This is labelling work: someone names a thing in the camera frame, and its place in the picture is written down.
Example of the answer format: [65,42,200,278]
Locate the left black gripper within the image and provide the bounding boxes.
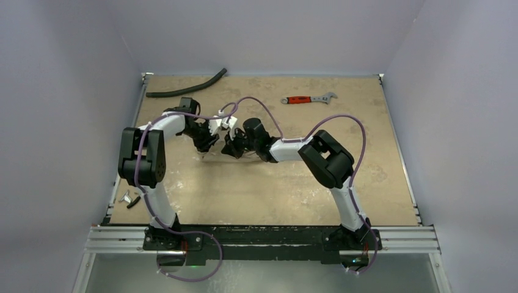
[180,120,219,153]

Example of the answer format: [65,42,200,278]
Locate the beige cloth napkin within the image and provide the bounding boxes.
[198,138,261,164]

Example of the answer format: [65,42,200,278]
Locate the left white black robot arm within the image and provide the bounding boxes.
[118,97,219,250]

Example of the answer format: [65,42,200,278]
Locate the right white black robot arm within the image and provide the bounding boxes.
[221,118,373,248]

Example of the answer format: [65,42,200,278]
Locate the black foam tube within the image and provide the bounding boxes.
[145,68,228,98]

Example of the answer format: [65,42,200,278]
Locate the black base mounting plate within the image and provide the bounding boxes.
[143,224,382,267]

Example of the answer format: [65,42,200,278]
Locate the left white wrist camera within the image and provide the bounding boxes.
[208,109,227,136]

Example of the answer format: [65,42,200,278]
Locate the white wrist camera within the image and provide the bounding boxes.
[208,109,227,136]
[222,116,238,140]

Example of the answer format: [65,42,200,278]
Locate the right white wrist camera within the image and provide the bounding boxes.
[222,116,238,140]

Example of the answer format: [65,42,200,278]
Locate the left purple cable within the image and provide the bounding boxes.
[133,101,239,284]

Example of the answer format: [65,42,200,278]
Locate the purple cable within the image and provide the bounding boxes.
[220,96,381,277]
[133,101,239,284]

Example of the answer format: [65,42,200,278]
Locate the black handled pliers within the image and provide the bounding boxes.
[126,196,141,209]

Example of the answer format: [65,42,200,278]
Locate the red handled adjustable wrench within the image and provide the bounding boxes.
[280,92,338,104]

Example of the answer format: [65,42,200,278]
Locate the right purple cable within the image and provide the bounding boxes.
[220,96,381,277]

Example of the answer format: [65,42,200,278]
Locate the left aluminium side rail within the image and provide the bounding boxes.
[102,73,153,226]

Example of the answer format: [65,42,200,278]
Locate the aluminium side rail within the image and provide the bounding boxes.
[102,73,153,226]
[378,73,424,226]

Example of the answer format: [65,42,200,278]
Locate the right aluminium side rail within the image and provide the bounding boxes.
[378,73,424,226]

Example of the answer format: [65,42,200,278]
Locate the aluminium front rail frame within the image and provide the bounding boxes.
[73,226,452,292]

